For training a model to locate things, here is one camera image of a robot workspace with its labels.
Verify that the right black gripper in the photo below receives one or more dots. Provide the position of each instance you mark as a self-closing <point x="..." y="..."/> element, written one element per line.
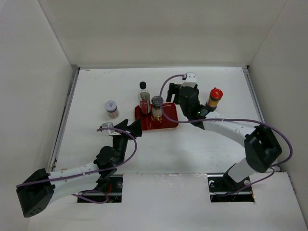
<point x="173" y="89"/>

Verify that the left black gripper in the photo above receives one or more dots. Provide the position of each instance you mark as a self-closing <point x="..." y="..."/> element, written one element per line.
<point x="134" y="128"/>

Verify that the salt grinder jar grey lid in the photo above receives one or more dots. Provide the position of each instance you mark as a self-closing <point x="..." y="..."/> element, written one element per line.
<point x="156" y="111"/>

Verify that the soy sauce bottle black cap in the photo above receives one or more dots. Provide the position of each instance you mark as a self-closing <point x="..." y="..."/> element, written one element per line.
<point x="144" y="99"/>

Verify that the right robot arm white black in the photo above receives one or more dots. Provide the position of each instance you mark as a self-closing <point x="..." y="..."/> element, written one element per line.
<point x="260" y="144"/>

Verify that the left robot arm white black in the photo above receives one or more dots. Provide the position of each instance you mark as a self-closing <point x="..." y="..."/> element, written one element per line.
<point x="43" y="188"/>

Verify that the small jar white lid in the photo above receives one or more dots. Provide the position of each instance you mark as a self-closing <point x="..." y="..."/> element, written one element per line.
<point x="111" y="109"/>

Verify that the sauce bottle red cap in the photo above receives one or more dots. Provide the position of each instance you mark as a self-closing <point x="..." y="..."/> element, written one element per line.
<point x="214" y="97"/>

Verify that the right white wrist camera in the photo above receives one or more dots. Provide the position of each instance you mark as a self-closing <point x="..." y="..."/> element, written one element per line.
<point x="189" y="80"/>

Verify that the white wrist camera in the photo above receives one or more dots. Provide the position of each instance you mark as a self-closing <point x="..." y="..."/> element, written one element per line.
<point x="108" y="126"/>
<point x="189" y="80"/>

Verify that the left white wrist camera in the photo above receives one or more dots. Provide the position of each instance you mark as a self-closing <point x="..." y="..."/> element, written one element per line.
<point x="108" y="126"/>

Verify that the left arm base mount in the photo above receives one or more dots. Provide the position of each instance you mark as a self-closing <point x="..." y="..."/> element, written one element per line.
<point x="109" y="192"/>

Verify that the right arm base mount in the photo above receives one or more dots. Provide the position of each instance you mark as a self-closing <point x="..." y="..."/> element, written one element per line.
<point x="220" y="192"/>

